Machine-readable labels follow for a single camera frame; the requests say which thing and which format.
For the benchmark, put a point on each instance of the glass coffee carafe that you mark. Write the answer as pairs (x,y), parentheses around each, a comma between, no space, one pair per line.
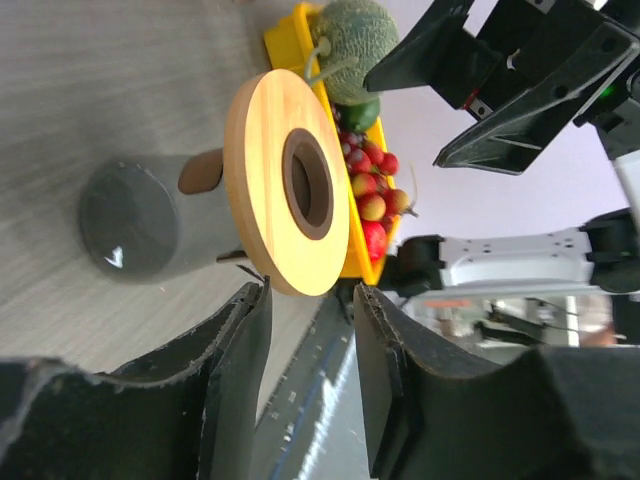
(145,219)

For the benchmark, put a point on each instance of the red apple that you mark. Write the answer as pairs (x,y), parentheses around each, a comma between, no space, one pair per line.
(376,240)

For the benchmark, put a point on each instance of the green netted melon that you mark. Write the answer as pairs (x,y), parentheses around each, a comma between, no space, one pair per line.
(350,38)

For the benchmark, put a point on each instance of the round wooden dripper stand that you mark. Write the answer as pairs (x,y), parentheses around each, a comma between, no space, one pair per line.
(287,183)

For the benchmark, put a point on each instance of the red lychee cluster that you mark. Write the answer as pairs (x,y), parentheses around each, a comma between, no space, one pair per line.
(370,170)

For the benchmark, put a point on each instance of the red grape bunch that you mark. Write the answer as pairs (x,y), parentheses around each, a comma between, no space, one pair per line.
(347,135)

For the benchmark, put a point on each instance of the dark green lime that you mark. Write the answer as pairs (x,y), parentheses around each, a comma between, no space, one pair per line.
(361,117)

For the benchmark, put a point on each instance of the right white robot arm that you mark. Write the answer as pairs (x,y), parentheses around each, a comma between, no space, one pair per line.
(602,253)

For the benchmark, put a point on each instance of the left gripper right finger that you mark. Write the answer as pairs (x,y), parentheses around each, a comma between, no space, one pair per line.
(433,410)

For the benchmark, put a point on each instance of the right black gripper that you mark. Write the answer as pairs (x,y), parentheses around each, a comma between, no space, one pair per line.
(522,43)

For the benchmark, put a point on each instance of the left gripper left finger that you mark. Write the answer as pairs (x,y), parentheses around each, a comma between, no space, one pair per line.
(185,410)

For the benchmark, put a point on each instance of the yellow plastic fruit tray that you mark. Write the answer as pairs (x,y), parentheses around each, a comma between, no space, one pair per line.
(288,46)

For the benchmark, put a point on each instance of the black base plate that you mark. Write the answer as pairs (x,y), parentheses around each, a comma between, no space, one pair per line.
(312,424)

